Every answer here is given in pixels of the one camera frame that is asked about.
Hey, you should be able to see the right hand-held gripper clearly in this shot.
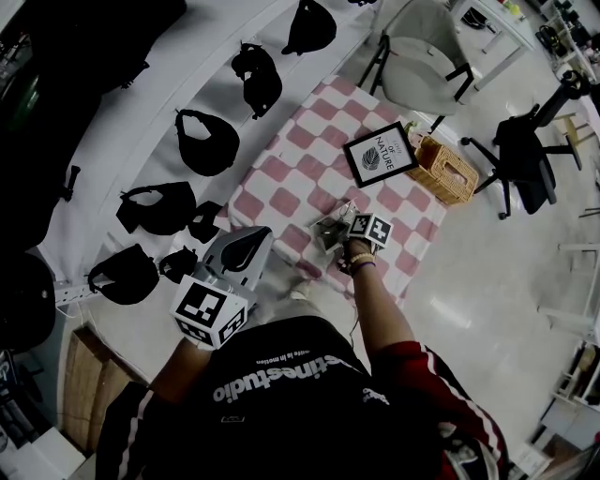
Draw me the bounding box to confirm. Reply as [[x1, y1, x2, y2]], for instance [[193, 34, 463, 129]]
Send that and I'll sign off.
[[316, 213, 394, 248]]

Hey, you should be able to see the wicker tissue box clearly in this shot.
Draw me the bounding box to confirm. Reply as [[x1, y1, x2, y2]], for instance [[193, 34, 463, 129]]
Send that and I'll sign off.
[[405, 135, 480, 206]]

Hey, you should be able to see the person's black red shirt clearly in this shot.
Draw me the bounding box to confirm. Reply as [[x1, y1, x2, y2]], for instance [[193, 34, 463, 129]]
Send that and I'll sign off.
[[96, 316, 510, 480]]

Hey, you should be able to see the white office desk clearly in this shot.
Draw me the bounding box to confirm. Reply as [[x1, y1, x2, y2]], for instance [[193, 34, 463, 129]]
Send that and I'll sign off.
[[533, 0, 600, 71]]

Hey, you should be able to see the person's leg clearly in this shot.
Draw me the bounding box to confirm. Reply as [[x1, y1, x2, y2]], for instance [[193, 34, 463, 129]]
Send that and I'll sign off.
[[243, 278, 332, 329]]

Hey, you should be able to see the white open shelf unit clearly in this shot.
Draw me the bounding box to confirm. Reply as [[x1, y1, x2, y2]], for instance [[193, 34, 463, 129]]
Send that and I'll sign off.
[[529, 341, 600, 480]]

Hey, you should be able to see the person's right forearm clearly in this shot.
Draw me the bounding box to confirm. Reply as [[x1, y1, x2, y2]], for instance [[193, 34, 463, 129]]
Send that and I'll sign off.
[[349, 238, 418, 371]]

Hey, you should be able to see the black picture frame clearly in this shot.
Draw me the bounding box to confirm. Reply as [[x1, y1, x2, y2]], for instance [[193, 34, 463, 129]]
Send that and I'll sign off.
[[343, 120, 419, 189]]

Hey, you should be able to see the grey armchair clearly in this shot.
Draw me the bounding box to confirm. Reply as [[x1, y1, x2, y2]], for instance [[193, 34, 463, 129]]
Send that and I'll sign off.
[[358, 0, 475, 135]]

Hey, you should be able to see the white long desk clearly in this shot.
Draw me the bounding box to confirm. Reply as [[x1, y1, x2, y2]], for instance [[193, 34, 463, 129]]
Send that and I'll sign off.
[[538, 241, 600, 338]]

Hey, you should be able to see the round white wooden-legged table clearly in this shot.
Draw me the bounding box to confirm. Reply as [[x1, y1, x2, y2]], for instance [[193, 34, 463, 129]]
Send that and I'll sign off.
[[552, 112, 600, 160]]

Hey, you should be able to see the row of black caps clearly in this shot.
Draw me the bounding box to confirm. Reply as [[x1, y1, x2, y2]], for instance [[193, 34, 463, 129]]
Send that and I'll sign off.
[[86, 0, 338, 306]]

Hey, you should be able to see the black office chair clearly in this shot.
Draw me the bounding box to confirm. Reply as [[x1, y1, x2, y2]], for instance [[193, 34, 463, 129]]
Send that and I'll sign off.
[[461, 69, 593, 221]]

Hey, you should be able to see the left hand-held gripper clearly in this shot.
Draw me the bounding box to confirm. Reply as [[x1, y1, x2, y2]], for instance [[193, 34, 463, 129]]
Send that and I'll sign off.
[[170, 226, 275, 352]]

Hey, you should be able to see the person's left forearm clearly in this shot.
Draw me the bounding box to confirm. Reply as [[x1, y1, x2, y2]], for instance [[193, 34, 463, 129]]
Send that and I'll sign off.
[[149, 339, 215, 404]]

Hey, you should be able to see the white shelving rack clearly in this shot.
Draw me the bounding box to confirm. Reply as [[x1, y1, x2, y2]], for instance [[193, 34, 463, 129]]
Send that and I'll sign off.
[[0, 0, 376, 310]]

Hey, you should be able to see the pink white checked tablecloth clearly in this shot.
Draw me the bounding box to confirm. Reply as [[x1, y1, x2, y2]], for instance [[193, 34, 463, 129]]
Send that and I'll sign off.
[[228, 74, 447, 306]]

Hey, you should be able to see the brown cardboard box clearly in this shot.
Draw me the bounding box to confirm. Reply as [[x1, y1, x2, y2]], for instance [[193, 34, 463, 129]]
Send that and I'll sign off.
[[63, 325, 151, 454]]

